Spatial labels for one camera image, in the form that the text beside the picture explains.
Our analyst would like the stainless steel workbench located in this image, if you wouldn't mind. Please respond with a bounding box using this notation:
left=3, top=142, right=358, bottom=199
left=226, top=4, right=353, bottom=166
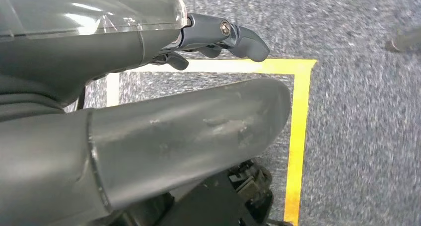
left=385, top=27, right=421, bottom=53

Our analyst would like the black robot left foot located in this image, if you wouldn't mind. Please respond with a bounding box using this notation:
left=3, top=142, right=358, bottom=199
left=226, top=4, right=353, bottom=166
left=108, top=158, right=274, bottom=226

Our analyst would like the yellow floor tape square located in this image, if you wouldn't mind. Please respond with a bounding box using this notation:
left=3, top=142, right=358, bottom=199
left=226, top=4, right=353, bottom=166
left=106, top=58, right=318, bottom=226

